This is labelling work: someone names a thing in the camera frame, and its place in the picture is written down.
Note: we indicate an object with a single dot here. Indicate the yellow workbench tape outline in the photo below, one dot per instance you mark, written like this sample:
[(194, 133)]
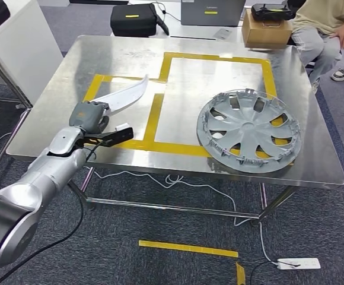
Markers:
[(154, 118)]

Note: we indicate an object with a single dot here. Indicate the grey wheel cover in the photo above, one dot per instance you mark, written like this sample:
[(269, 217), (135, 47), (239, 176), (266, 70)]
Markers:
[(249, 130)]

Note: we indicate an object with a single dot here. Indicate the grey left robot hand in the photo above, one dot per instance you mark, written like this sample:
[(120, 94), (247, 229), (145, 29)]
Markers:
[(86, 116)]

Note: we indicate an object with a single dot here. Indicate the steel workbench table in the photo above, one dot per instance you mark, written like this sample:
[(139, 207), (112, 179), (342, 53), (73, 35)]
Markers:
[(130, 55)]

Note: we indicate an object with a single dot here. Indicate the open yellow floor tape outline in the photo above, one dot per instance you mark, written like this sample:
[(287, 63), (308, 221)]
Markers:
[(189, 248)]

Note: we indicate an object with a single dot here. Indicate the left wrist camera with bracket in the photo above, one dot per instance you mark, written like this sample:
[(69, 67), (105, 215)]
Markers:
[(121, 135)]

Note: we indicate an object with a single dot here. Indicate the black carrying case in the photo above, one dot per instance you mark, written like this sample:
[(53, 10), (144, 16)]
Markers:
[(133, 21)]

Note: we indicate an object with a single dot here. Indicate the white curved plastic part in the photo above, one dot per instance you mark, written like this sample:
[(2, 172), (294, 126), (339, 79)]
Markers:
[(124, 96)]

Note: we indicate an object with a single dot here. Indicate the small grey pad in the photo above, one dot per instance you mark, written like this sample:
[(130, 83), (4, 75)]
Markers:
[(222, 34)]

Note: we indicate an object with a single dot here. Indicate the cardboard box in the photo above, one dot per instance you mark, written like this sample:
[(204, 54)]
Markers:
[(264, 37)]

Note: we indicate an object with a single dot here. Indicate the long white power strip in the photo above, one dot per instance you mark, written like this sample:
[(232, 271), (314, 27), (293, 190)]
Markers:
[(305, 263)]

